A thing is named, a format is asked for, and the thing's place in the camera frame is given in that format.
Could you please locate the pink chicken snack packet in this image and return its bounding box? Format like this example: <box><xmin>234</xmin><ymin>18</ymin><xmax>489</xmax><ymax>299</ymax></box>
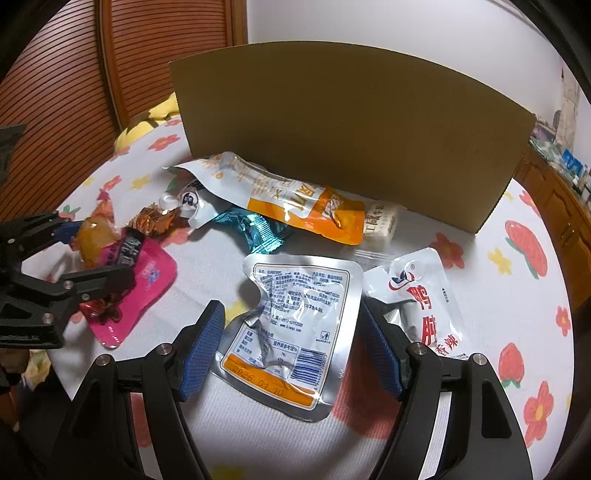
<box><xmin>73</xmin><ymin>198</ymin><xmax>180</xmax><ymax>350</ymax></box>

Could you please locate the copper foil candy wrapper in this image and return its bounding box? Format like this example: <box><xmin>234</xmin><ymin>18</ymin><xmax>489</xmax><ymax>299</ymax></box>
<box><xmin>127</xmin><ymin>204</ymin><xmax>179</xmax><ymax>237</ymax></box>

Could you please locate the white red duck snack pouch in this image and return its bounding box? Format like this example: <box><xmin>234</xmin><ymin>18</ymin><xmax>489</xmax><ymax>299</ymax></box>
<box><xmin>363</xmin><ymin>247</ymin><xmax>473</xmax><ymax>360</ymax></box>

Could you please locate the small white blue snack pouch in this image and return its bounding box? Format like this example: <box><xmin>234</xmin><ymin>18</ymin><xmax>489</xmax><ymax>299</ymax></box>
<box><xmin>158</xmin><ymin>180</ymin><xmax>230</xmax><ymax>230</ymax></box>

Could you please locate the silver label-back snack pouch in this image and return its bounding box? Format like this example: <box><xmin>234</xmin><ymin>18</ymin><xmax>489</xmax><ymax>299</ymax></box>
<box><xmin>213</xmin><ymin>254</ymin><xmax>363</xmax><ymax>422</ymax></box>

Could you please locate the teal foil snack wrapper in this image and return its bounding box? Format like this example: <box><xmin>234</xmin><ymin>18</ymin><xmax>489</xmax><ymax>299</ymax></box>
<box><xmin>213</xmin><ymin>206</ymin><xmax>293</xmax><ymax>254</ymax></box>

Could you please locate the orange white long snack packet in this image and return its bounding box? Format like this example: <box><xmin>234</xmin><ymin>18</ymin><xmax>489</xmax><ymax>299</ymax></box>
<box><xmin>179</xmin><ymin>151</ymin><xmax>366</xmax><ymax>245</ymax></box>

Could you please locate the wooden louvered wardrobe door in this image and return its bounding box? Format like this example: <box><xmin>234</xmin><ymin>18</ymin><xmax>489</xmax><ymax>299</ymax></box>
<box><xmin>1</xmin><ymin>1</ymin><xmax>247</xmax><ymax>220</ymax></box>

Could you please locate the yellow pikachu plush toy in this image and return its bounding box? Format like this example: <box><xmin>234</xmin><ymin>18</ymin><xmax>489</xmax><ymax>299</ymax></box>
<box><xmin>114</xmin><ymin>92</ymin><xmax>179</xmax><ymax>154</ymax></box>

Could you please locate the floral white bed blanket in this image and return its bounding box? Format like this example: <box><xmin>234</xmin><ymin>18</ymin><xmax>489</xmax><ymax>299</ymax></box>
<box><xmin>21</xmin><ymin>117</ymin><xmax>576</xmax><ymax>480</ymax></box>

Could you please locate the clear white rice cake packet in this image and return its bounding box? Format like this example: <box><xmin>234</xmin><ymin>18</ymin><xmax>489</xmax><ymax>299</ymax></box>
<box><xmin>361</xmin><ymin>201</ymin><xmax>400</xmax><ymax>251</ymax></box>

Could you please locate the wooden side cabinet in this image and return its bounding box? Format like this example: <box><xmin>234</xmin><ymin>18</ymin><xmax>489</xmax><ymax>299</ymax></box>
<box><xmin>514</xmin><ymin>146</ymin><xmax>591</xmax><ymax>311</ymax></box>

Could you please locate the brown cardboard box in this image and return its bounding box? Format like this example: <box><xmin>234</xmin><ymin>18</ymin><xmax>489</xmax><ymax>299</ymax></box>
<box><xmin>169</xmin><ymin>41</ymin><xmax>536</xmax><ymax>234</ymax></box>

